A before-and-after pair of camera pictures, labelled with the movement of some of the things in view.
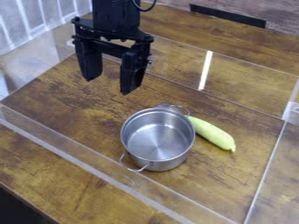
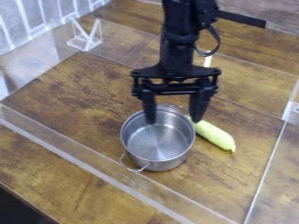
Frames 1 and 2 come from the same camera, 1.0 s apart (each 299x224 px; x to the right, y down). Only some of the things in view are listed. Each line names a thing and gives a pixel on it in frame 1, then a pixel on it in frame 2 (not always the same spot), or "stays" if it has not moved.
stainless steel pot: (157, 136) stays
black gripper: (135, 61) → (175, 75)
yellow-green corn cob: (211, 133) stays
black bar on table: (229, 15) stays
